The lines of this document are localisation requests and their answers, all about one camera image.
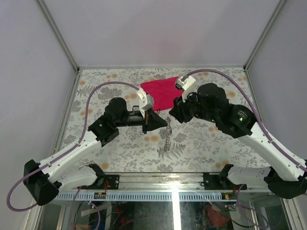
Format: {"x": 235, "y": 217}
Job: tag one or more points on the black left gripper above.
{"x": 152, "y": 121}

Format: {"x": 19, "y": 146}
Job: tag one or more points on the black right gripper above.
{"x": 178, "y": 111}

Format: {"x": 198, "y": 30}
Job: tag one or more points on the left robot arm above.
{"x": 45, "y": 179}

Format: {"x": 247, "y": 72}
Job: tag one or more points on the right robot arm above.
{"x": 209, "y": 103}

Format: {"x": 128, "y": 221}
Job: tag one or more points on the pink cloth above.
{"x": 163, "y": 92}

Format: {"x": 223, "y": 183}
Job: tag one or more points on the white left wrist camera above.
{"x": 145, "y": 100}

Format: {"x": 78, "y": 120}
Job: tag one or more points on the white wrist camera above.
{"x": 145, "y": 100}
{"x": 185, "y": 84}

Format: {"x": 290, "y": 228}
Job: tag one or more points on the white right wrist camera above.
{"x": 185, "y": 84}

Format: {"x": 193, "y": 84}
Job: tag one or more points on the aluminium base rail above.
{"x": 154, "y": 187}

